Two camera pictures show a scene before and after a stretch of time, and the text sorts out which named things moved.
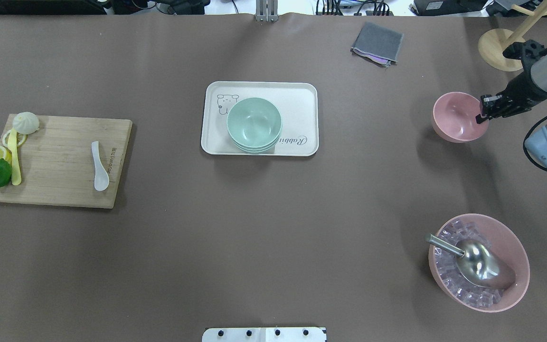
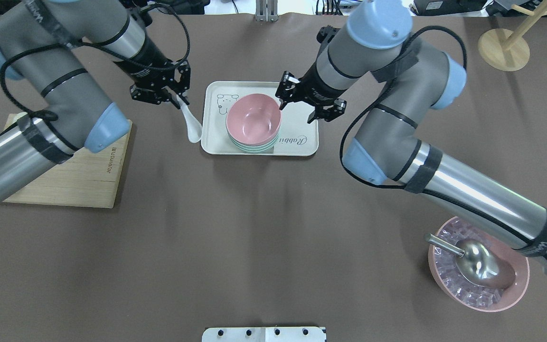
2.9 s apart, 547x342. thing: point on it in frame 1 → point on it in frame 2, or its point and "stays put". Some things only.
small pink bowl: [454, 116] → [253, 119]
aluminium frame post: [267, 11] stays put
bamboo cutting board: [57, 165] stays put
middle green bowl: [259, 148] stays put
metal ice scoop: [480, 261] stays put
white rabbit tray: [297, 104] stays put
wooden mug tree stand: [492, 42] stays put
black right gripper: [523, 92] → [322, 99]
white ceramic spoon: [101, 178] → [194, 127]
